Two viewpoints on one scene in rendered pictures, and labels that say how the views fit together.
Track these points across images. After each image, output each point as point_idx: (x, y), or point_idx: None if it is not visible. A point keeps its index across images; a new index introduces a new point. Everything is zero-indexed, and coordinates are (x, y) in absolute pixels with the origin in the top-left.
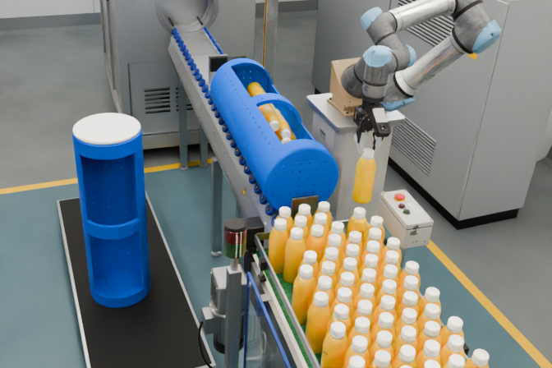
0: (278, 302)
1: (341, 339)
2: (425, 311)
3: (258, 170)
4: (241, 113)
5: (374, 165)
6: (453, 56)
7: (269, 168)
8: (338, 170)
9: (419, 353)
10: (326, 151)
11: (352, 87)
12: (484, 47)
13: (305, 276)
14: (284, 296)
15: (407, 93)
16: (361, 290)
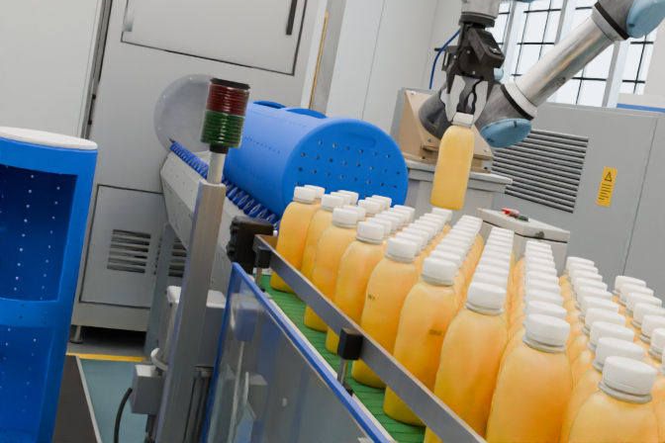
0: (281, 310)
1: (406, 265)
2: (568, 274)
3: (275, 161)
4: (260, 123)
5: (471, 137)
6: (596, 42)
7: (295, 144)
8: (407, 179)
9: (563, 306)
10: (392, 138)
11: (434, 121)
12: (643, 23)
13: (343, 221)
14: (297, 272)
15: (521, 107)
16: (447, 237)
